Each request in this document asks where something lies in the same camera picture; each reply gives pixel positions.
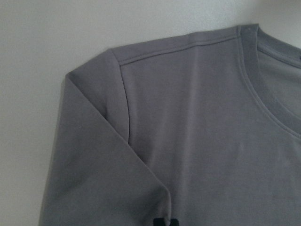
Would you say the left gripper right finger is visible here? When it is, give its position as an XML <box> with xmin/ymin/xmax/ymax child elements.
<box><xmin>169</xmin><ymin>218</ymin><xmax>180</xmax><ymax>226</ymax></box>

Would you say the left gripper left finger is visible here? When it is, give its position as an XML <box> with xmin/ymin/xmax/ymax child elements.
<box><xmin>153</xmin><ymin>218</ymin><xmax>166</xmax><ymax>226</ymax></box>

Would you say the dark brown t-shirt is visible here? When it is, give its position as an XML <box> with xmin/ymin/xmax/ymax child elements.
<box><xmin>40</xmin><ymin>24</ymin><xmax>301</xmax><ymax>226</ymax></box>

